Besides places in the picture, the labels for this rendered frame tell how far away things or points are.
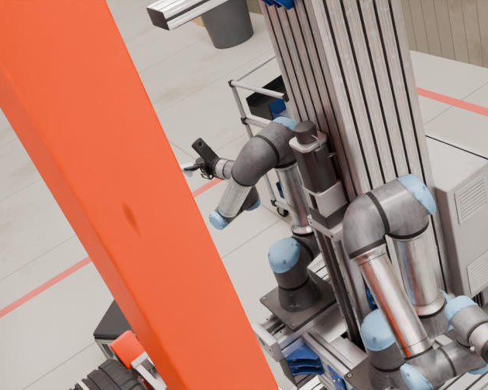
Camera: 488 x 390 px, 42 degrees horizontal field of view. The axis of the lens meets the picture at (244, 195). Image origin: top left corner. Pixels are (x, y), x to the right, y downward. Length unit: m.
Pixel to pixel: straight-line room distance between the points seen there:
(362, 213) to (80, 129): 0.87
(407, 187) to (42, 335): 3.00
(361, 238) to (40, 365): 2.75
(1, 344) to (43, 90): 3.56
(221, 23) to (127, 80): 6.02
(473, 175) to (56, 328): 2.87
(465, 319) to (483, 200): 0.62
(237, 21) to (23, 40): 6.14
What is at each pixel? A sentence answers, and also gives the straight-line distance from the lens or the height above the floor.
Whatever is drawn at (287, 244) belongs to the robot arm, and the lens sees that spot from 2.20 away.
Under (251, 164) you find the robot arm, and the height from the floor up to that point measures 1.41.
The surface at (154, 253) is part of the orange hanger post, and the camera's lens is 1.00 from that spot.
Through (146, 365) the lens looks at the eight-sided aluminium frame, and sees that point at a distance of 1.94.
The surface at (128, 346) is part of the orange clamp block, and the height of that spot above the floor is 1.14.
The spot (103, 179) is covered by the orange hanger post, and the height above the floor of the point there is 2.00.
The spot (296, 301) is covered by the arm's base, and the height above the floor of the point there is 0.86.
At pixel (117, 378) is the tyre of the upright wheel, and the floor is 1.18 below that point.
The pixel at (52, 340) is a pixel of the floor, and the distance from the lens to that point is 4.12.
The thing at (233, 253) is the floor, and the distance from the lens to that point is 3.99.
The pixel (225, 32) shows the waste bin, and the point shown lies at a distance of 6.95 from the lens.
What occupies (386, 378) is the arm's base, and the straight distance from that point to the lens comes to 1.95.
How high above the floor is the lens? 2.40
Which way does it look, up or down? 33 degrees down
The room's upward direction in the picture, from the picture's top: 21 degrees counter-clockwise
